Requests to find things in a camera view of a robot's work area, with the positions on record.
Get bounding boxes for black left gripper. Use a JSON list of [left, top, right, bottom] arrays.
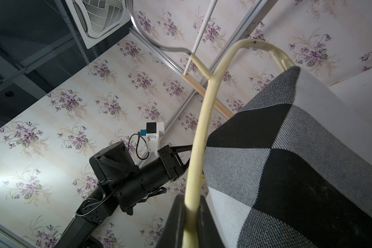
[[137, 145, 193, 194]]

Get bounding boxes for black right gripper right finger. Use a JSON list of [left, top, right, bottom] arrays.
[[196, 196, 225, 248]]

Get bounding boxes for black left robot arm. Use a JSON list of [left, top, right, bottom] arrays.
[[55, 142, 192, 248]]

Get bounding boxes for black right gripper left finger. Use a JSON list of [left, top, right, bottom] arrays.
[[156, 195, 186, 248]]

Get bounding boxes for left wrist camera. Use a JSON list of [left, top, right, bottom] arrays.
[[140, 122, 165, 158]]

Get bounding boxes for white ceiling fan vent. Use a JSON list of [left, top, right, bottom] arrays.
[[65, 0, 130, 49]]

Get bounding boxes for wooden clothes rack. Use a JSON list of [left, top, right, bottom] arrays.
[[182, 0, 233, 119]]

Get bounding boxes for black white checkered scarf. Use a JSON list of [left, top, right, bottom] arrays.
[[204, 66, 372, 248]]

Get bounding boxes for aluminium frame profiles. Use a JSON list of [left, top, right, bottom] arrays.
[[128, 0, 280, 168]]

